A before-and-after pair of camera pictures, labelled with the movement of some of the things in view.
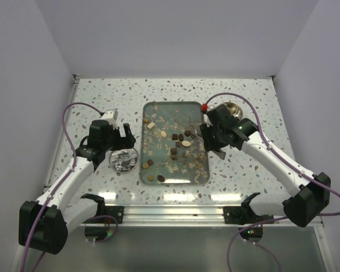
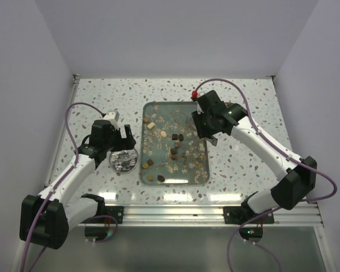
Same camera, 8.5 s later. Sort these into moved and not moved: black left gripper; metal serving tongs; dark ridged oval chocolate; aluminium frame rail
Moved: metal serving tongs
Not moved: black left gripper; dark ridged oval chocolate; aluminium frame rail
